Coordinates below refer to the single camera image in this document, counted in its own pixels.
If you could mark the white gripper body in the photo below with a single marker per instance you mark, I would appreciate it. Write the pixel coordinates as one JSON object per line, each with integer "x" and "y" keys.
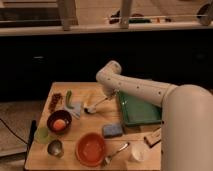
{"x": 109, "y": 92}

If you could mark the white dish brush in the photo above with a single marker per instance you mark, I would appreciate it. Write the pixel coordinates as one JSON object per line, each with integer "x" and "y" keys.
{"x": 92, "y": 108}

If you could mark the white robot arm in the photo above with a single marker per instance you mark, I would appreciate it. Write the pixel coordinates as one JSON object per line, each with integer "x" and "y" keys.
{"x": 187, "y": 117}

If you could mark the green tray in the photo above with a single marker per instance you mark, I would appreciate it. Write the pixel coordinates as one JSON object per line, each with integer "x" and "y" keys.
{"x": 136, "y": 112}

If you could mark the blue sponge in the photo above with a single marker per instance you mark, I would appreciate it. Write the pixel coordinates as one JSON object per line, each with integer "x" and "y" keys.
{"x": 112, "y": 130}

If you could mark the grey cloth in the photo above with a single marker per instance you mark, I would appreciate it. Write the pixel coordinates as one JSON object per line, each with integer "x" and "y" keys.
{"x": 74, "y": 110}

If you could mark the green pepper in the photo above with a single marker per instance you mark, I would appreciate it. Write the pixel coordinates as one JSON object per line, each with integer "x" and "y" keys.
{"x": 67, "y": 100}

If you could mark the brown snack bar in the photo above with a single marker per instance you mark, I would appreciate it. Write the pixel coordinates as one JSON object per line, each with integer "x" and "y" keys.
{"x": 55, "y": 102}

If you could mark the dark brown bowl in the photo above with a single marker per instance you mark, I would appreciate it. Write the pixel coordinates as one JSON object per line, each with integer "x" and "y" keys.
{"x": 59, "y": 114}

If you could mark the orange fruit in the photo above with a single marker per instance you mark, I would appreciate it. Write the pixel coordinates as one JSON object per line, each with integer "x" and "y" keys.
{"x": 59, "y": 124}

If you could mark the orange plastic bowl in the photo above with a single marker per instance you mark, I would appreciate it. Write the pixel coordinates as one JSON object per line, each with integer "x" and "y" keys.
{"x": 90, "y": 149}

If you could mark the brown wooden block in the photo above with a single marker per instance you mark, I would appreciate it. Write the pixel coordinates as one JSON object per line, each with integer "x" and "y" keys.
{"x": 153, "y": 138}

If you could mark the white cup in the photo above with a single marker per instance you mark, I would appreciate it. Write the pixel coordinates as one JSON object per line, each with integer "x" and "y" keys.
{"x": 137, "y": 153}

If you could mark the metal fork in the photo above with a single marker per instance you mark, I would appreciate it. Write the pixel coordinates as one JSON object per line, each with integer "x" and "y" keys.
{"x": 109, "y": 158}

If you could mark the small metal cup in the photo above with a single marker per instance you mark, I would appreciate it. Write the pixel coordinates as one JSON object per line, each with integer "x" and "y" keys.
{"x": 55, "y": 148}

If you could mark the green plastic cup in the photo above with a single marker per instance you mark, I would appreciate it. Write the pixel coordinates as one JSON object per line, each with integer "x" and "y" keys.
{"x": 41, "y": 135}

